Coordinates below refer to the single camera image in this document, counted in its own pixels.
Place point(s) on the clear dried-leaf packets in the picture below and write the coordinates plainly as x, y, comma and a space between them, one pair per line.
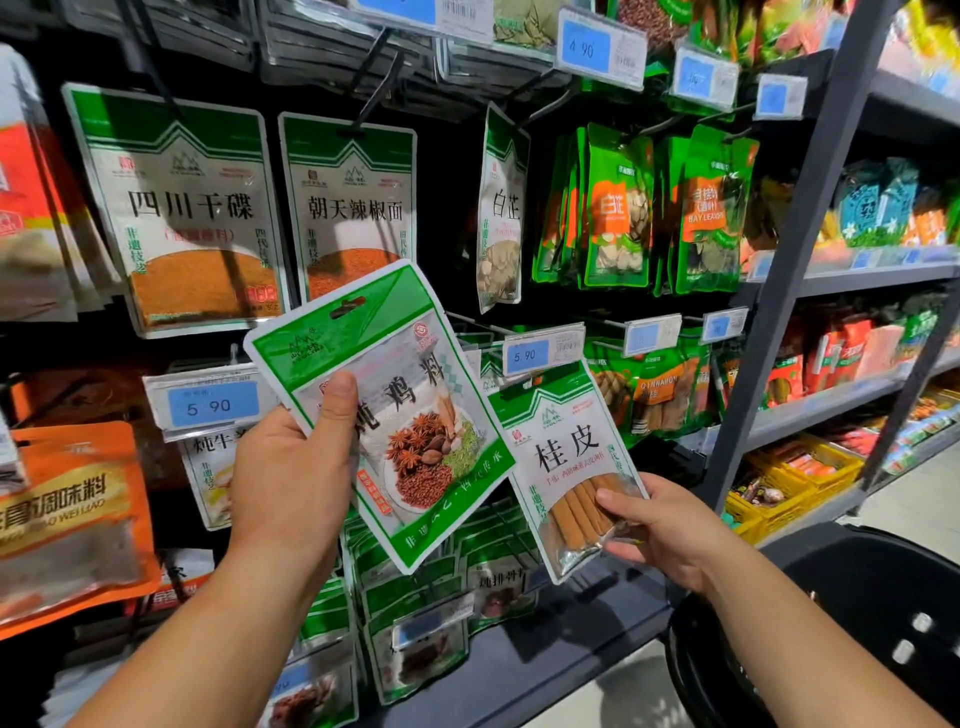
533, 18

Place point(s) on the clear white-slice packets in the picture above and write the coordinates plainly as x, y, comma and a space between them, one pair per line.
503, 263

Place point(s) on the green red-peppercorn packets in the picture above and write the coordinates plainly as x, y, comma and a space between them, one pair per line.
653, 18

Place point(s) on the gray metal shelving unit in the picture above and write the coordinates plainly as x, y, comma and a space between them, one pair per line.
782, 300

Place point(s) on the red green packets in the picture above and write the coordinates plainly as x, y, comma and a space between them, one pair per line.
788, 27

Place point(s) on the row of red orange packets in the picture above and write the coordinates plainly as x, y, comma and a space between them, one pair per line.
833, 360

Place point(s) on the row of teal yellow packets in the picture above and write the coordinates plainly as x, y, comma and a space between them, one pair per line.
885, 203

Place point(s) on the clear orange powder packets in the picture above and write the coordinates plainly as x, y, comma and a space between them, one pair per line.
180, 285

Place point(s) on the row of yellow snack packets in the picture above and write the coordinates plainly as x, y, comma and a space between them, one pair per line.
927, 38

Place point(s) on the black shopping basket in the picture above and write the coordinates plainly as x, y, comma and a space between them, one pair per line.
855, 593

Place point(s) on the row of green white packets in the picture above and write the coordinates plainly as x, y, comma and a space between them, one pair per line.
428, 638

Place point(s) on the green leaf packets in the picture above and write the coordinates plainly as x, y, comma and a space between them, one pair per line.
705, 210

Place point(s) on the row of clear green-top packets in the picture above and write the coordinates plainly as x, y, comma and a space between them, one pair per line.
315, 698

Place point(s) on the person's left hand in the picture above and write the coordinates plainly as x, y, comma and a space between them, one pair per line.
285, 503

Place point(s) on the green white-slice packets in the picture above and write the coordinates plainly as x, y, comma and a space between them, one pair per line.
618, 225

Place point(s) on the clear chili powder packets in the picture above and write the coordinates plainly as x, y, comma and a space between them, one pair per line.
348, 195

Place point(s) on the person's right forearm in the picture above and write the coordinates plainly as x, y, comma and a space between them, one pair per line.
810, 660

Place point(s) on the green white stew seasoning packet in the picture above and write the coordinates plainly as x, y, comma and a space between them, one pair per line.
435, 450

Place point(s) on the orange seasoning packet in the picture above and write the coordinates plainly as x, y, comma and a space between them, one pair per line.
68, 540

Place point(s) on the yellow display trays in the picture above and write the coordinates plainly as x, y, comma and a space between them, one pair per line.
795, 488

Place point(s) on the person's left forearm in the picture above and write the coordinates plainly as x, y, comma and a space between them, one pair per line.
203, 660

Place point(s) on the person's right hand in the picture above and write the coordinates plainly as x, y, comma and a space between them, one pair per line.
675, 533

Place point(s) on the white red-label packets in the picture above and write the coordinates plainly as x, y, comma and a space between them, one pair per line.
38, 195

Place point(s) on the green orange Guangxi cinnamon bags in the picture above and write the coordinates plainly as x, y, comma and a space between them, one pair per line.
623, 390
690, 383

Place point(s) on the white cinnamon packets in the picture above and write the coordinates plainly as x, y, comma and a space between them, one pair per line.
563, 435

